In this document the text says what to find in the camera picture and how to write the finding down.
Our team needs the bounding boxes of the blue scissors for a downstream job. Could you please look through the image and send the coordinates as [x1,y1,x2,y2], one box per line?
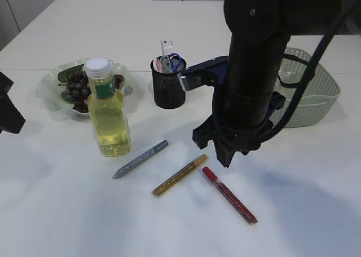
[168,53,182,73]

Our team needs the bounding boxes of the pink purple scissors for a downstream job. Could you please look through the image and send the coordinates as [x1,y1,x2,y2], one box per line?
[152,57,166,73]

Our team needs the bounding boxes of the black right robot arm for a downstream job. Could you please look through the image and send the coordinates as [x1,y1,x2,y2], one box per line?
[193,0,360,167]

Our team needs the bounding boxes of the gold glitter pen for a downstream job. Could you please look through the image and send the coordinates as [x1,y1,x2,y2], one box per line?
[152,154,208,198]

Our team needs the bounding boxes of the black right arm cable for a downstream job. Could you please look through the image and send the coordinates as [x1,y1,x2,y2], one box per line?
[253,3,361,145]

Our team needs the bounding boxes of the green plastic woven basket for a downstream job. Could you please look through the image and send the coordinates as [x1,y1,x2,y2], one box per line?
[270,59,340,128]

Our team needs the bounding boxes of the pale green wavy plate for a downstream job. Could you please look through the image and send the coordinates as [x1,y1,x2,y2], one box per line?
[36,58,133,119]

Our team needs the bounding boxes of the yellow tea bottle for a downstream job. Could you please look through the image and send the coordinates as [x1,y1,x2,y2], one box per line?
[85,57,131,157]

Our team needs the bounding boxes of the black mesh pen holder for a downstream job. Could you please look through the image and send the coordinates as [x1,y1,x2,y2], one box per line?
[150,56,187,109]

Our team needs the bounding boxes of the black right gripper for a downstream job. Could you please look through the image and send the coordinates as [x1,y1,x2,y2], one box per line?
[192,110,285,168]

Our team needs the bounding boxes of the purple artificial grape bunch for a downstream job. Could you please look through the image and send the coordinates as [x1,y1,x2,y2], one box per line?
[58,59,124,116]

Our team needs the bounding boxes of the clear plastic ruler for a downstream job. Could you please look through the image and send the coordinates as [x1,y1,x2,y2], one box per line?
[160,40,173,74]

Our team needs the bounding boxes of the red glitter pen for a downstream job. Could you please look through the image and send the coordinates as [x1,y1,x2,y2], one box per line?
[202,166,258,224]

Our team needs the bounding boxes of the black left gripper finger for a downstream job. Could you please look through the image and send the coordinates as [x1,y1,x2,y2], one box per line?
[0,73,25,134]

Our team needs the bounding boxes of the silver glitter pen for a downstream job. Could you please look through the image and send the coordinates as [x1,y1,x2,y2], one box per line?
[112,140,169,180]

